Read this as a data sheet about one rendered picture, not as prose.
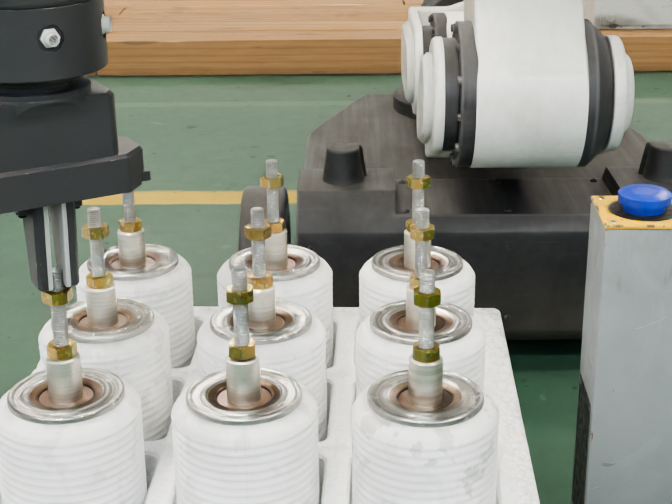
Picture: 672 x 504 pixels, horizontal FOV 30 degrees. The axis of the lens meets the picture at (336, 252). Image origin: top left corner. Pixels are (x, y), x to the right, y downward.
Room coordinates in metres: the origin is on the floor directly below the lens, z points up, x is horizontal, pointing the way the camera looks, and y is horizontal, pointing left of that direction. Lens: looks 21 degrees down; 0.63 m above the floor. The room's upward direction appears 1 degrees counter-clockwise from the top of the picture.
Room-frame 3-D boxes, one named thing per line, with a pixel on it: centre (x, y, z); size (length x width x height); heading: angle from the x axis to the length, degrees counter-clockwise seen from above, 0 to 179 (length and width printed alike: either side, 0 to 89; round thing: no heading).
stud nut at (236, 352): (0.73, 0.06, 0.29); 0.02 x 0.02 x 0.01; 33
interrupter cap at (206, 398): (0.73, 0.06, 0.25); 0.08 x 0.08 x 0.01
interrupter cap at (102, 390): (0.73, 0.18, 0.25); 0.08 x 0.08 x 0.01
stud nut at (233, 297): (0.73, 0.06, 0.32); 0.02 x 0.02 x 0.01; 33
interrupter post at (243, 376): (0.73, 0.06, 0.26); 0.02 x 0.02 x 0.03
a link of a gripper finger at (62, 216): (0.74, 0.17, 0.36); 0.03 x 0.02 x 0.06; 28
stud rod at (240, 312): (0.73, 0.06, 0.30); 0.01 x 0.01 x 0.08
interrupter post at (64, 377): (0.73, 0.18, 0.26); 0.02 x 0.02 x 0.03
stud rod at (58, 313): (0.73, 0.18, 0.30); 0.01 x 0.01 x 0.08
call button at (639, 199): (0.91, -0.24, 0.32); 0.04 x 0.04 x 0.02
